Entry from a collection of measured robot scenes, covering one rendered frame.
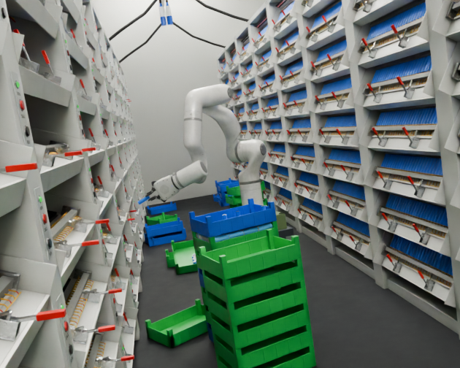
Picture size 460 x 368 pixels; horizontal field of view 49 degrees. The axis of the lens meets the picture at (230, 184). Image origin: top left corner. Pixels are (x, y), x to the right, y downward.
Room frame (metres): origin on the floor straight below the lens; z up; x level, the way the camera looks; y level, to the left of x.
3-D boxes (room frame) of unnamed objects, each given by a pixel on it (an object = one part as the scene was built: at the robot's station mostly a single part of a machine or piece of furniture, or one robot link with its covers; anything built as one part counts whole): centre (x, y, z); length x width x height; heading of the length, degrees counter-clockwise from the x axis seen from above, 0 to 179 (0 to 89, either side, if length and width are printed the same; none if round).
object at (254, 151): (2.82, -0.14, 0.67); 0.19 x 0.12 x 0.24; 54
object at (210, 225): (2.06, 0.01, 0.52); 0.30 x 0.20 x 0.08; 114
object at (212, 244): (2.06, 0.01, 0.44); 0.30 x 0.20 x 0.08; 114
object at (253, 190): (2.84, -0.11, 0.46); 0.19 x 0.19 x 0.18
